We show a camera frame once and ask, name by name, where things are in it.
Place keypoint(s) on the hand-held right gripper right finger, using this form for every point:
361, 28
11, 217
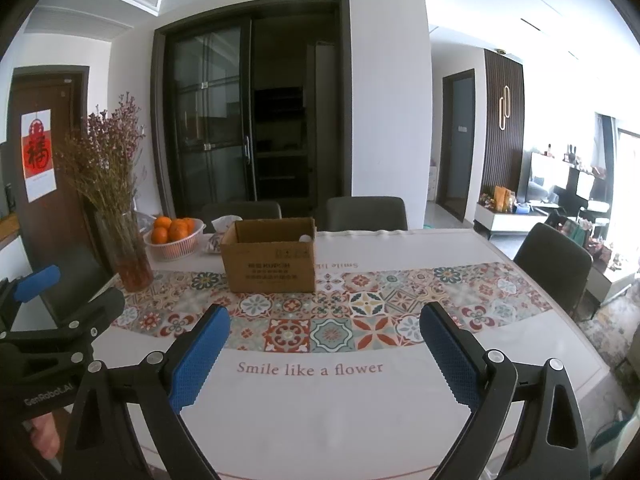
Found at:
450, 355

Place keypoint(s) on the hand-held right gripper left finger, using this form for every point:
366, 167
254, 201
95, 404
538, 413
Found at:
200, 355

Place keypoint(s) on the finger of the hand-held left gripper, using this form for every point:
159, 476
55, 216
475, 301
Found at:
85, 312
37, 277

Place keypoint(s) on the brown cardboard box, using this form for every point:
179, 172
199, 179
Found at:
270, 265

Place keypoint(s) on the person's left hand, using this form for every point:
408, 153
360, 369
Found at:
47, 435

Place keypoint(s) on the glass vase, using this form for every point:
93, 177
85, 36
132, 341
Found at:
127, 255

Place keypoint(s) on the orange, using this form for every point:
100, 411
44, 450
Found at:
159, 236
161, 221
189, 222
177, 231

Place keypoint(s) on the white basket of oranges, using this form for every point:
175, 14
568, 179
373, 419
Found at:
175, 251

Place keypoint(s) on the patterned tablecloth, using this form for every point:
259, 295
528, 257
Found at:
350, 400

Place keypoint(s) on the floral tissue box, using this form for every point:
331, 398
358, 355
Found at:
215, 242

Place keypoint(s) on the dark dining chair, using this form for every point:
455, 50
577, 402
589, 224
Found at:
240, 212
365, 212
552, 265

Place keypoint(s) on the dried flower bunch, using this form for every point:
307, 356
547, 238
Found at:
107, 160

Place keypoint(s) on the white television stand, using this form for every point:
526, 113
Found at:
505, 220

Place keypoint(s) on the brown wooden door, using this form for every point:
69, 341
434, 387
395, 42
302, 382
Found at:
65, 110

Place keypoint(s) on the patterned floor rug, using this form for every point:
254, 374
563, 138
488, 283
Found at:
617, 320

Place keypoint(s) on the television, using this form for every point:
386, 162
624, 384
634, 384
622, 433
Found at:
545, 175

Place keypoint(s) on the dark interior door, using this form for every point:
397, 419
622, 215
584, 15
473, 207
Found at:
457, 145

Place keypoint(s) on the dark glass sliding door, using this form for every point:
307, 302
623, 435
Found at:
210, 110

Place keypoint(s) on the red and white wall calendar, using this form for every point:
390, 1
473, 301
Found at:
37, 160

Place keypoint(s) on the dark slatted wall panel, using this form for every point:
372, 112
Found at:
515, 160

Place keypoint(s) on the gold wall lamp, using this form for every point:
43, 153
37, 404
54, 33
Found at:
505, 107

